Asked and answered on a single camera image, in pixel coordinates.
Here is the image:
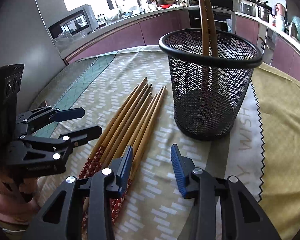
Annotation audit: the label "person's left hand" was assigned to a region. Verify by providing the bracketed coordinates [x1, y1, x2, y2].
[0, 171, 40, 225]

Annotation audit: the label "black mesh utensil holder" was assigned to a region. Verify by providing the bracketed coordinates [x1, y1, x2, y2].
[159, 28, 262, 141]

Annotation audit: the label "black camera box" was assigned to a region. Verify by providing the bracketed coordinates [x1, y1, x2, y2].
[0, 63, 24, 140]

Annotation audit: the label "black built-in oven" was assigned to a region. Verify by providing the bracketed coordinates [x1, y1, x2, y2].
[188, 0, 236, 34]

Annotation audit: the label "pink kitchen cabinets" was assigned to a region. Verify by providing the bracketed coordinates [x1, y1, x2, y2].
[61, 8, 300, 81]

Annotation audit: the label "patterned beige tablecloth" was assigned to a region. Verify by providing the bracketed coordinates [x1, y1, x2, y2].
[37, 46, 263, 239]

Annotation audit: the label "grey refrigerator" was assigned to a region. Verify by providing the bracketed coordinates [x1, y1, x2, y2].
[0, 0, 65, 112]

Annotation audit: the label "wooden chopstick red end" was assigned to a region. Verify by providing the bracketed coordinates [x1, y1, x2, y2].
[79, 77, 147, 179]

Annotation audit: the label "yellow checked cloth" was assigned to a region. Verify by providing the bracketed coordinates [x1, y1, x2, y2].
[252, 63, 300, 239]

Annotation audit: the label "silver microwave oven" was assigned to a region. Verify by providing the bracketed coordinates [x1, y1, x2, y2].
[49, 4, 99, 38]

